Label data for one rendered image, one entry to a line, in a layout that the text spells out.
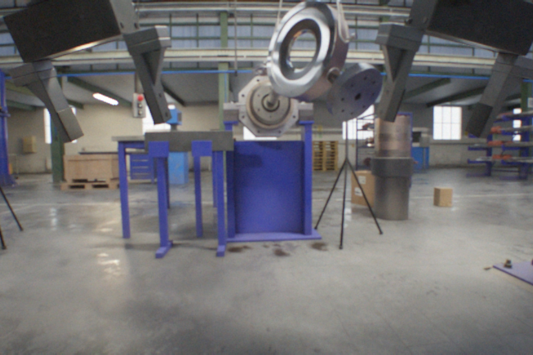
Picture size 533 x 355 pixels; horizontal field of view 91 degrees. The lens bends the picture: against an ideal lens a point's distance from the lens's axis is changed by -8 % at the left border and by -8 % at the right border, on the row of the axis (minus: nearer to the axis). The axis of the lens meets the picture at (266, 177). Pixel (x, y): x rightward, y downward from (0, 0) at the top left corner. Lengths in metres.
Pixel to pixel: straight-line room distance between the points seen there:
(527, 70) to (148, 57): 0.43
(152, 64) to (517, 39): 0.40
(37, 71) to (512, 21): 0.53
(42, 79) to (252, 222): 2.19
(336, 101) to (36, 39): 0.76
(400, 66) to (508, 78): 0.14
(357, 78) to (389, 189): 2.32
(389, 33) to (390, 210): 2.91
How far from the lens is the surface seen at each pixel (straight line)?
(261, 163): 2.42
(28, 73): 0.44
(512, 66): 0.43
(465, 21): 0.37
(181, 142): 2.06
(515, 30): 0.41
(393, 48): 0.35
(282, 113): 2.17
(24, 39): 0.41
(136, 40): 0.35
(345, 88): 0.93
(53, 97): 0.43
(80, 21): 0.37
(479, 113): 0.44
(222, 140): 2.02
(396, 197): 3.18
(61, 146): 10.02
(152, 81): 0.35
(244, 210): 2.46
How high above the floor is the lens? 0.69
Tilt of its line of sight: 4 degrees down
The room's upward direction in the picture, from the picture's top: 1 degrees counter-clockwise
